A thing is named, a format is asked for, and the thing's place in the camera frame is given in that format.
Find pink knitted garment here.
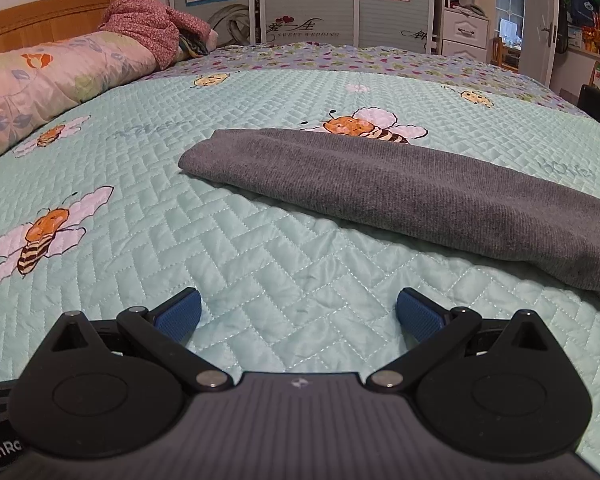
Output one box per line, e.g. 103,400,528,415
98,0,220,72

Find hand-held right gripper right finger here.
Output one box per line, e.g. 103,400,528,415
366,287,563,393

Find wooden chair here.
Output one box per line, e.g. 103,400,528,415
491,37,521,68

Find wooden headboard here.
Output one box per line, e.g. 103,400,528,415
0,0,123,61

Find colourful hanging bags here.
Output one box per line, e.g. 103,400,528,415
560,0,600,56

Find pink floral quilt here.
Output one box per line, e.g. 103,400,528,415
0,30,181,171

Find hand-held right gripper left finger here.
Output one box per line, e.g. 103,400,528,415
47,287,234,392

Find dark patterned cloth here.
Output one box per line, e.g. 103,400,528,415
180,35,212,57

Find white door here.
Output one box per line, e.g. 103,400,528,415
522,0,561,88

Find white drawer cabinet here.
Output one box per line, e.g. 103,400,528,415
440,7,491,63

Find sliding door wardrobe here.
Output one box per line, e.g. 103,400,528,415
167,0,448,53

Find grey knit garment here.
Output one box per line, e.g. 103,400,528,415
178,128,600,316

